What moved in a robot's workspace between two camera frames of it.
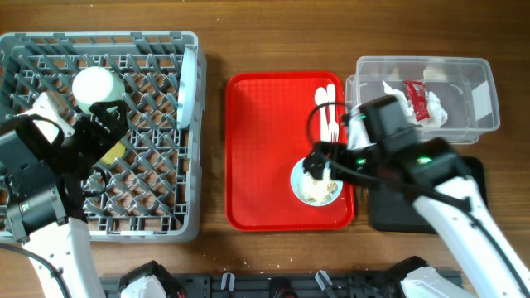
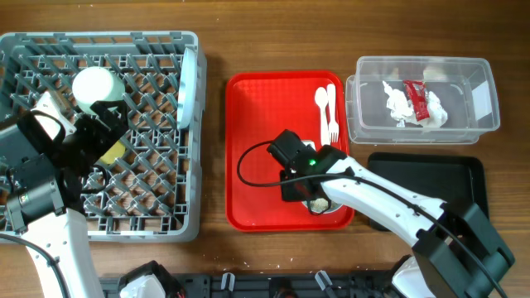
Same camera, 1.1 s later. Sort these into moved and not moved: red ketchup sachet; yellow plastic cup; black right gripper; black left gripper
Moved: black right gripper
Not moved: red ketchup sachet; yellow plastic cup; black left gripper
